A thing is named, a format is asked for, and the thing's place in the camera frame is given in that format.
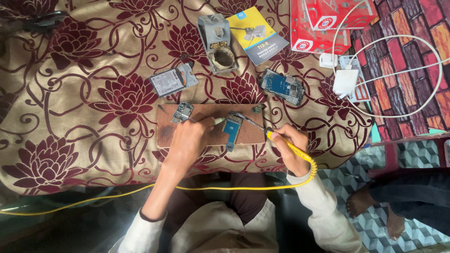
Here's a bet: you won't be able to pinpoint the person's right hand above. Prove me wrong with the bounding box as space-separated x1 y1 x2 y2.
271 123 312 178

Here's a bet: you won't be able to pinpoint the person's left hand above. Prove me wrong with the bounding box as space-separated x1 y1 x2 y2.
165 113 216 173

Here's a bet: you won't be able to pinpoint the yellow soldering iron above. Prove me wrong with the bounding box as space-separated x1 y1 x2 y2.
235 112 314 163

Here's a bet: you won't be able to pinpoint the blue phone circuit board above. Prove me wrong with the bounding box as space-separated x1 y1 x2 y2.
221 110 244 153

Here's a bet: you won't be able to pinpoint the small blue-grey circuit board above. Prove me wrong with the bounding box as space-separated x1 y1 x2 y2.
171 101 194 124

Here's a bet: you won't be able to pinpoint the brown wooden work board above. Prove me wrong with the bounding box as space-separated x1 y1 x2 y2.
156 103 266 148

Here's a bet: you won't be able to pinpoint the person's dark trousers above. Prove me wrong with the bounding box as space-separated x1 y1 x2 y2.
165 171 268 226

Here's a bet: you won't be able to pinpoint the grey soldering iron stand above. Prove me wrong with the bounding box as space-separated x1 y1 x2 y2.
196 13 239 75

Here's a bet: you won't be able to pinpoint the yellow and blue booklet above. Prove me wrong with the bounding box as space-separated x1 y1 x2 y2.
225 6 290 67

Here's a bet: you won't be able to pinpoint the person's cream tunic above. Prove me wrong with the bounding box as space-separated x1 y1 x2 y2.
107 197 370 253

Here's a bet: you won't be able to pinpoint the maroon floral table cloth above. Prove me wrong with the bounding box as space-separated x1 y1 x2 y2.
0 0 375 196

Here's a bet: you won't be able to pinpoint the small white plug adapter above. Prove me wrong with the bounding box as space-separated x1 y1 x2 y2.
319 52 339 69

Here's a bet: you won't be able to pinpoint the large red cardboard box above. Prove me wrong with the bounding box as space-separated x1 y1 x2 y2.
290 0 352 55

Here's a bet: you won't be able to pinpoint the white charger brick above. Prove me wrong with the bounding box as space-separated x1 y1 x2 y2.
332 68 360 99

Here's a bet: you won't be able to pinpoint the white and red card packet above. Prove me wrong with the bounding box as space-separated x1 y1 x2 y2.
339 55 372 103

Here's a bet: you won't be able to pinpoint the small red cardboard box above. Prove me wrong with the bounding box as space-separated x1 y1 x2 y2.
302 0 379 31

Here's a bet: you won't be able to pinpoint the black object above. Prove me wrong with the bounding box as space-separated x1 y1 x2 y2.
22 10 70 34

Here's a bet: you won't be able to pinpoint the brick pattern cover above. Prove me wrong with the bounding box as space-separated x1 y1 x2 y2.
351 0 450 142

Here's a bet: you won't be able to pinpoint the phone frame with battery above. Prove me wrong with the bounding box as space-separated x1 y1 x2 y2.
148 62 199 98

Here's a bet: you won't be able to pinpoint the yellow soldering iron cable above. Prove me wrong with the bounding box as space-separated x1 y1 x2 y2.
0 159 318 216

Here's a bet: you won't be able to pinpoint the phone frame with blue mainboard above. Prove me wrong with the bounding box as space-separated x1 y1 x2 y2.
259 68 306 107

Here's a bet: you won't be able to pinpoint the red furniture frame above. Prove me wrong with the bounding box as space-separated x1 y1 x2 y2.
368 138 450 178

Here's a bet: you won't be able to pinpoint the white charger cable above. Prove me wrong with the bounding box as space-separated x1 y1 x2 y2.
332 0 444 119

